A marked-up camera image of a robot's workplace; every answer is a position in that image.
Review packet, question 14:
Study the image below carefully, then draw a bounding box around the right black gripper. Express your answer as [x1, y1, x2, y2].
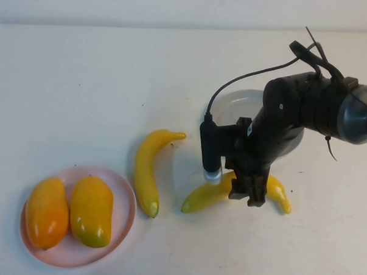
[223, 110, 295, 209]

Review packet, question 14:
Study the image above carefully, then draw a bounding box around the yellow plastic banana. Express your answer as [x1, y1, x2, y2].
[132, 128, 187, 220]
[180, 169, 293, 218]

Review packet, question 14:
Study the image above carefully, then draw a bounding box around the orange-red plastic mango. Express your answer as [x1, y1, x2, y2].
[23, 175, 71, 251]

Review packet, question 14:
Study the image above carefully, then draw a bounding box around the yellow-green plastic mango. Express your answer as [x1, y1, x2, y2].
[68, 174, 115, 249]

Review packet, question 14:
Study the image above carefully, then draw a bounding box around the grey-blue round plate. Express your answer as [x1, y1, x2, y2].
[211, 88, 307, 162]

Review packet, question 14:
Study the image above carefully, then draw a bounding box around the pink round plate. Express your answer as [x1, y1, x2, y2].
[18, 162, 139, 271]

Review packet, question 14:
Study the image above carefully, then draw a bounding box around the black zip tie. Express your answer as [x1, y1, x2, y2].
[304, 26, 329, 64]
[322, 134, 339, 163]

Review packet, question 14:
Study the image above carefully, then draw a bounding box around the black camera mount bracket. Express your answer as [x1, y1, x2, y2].
[216, 116, 253, 155]

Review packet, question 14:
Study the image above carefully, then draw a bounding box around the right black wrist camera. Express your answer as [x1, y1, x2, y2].
[198, 113, 226, 186]

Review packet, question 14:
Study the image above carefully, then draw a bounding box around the right black camera cable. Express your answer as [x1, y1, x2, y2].
[204, 52, 300, 122]

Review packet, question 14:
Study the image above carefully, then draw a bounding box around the right black wrist loop cable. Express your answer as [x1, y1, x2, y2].
[288, 40, 349, 81]

